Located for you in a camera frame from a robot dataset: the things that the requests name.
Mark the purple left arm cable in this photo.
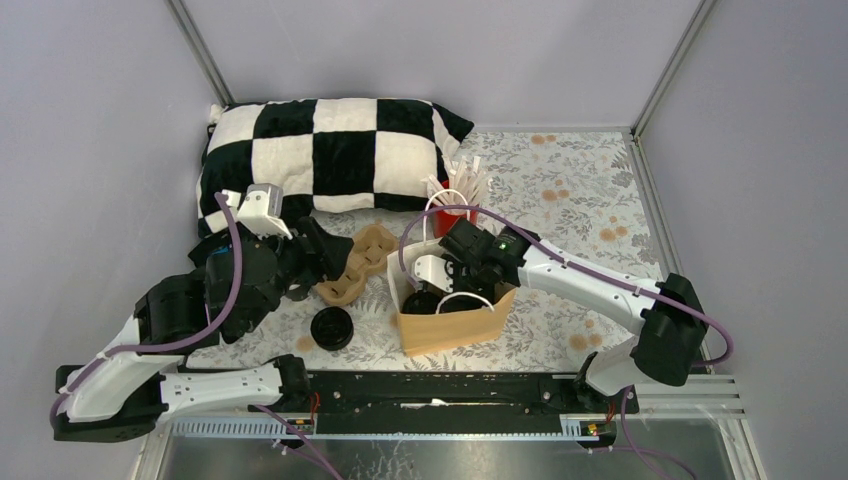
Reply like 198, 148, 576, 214
49, 190, 346, 480

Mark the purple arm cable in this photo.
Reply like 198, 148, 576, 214
49, 190, 346, 480
397, 205, 735, 480

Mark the stack of black lids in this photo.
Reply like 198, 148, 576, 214
310, 306, 354, 351

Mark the brown paper bag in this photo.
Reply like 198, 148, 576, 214
387, 239, 515, 357

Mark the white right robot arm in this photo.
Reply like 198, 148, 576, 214
394, 218, 708, 412

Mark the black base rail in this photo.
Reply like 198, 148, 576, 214
269, 370, 639, 436

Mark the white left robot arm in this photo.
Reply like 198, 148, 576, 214
49, 184, 354, 443

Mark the black paper coffee cup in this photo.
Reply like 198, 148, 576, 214
400, 290, 441, 315

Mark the red cup holder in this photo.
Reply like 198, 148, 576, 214
428, 180, 478, 238

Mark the floral table mat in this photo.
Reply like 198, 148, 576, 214
188, 132, 663, 372

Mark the brown cardboard cup carrier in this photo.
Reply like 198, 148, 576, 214
314, 224, 398, 307

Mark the black white checkered pillow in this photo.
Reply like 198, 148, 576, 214
195, 98, 475, 238

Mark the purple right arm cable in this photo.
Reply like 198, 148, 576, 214
397, 205, 735, 480

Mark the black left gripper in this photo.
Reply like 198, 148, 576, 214
242, 216, 357, 334

